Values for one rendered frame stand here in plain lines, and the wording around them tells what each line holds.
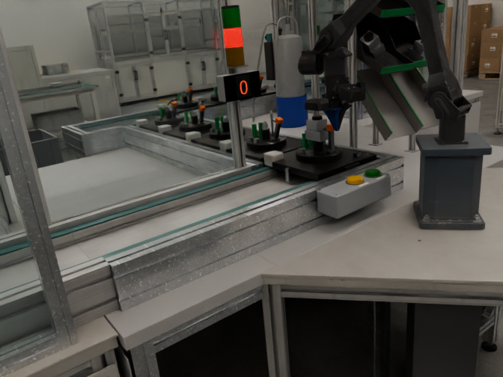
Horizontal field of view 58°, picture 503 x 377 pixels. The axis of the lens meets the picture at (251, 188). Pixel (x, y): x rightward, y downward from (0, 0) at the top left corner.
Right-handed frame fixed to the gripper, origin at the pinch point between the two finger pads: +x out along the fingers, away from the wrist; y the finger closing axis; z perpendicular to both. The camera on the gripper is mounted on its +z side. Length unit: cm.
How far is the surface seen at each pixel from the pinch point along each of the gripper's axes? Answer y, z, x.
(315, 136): -2.4, -6.4, 5.4
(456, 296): -15, 46, 30
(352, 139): 18.8, -11.1, 11.5
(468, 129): 172, -56, 44
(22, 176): -83, 14, -8
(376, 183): -4.5, 17.3, 14.4
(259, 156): -11.1, -23.2, 12.1
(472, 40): 804, -404, 36
